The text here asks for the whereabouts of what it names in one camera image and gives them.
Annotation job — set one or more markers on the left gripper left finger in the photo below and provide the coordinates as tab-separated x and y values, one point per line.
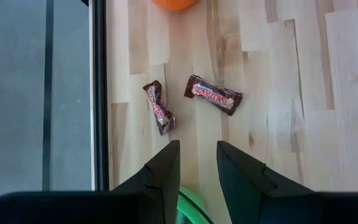
104	208

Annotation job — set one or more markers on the brown PayDay candy bar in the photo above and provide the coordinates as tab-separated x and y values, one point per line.
213	95

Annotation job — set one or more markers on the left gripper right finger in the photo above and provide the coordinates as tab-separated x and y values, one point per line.
291	208

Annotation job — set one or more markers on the orange jack-o'-lantern bucket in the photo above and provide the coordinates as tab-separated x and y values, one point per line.
174	4

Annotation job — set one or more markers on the twisted brown PayDay bar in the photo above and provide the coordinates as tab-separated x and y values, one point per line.
160	109

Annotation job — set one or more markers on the green plastic bucket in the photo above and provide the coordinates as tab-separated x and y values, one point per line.
194	205

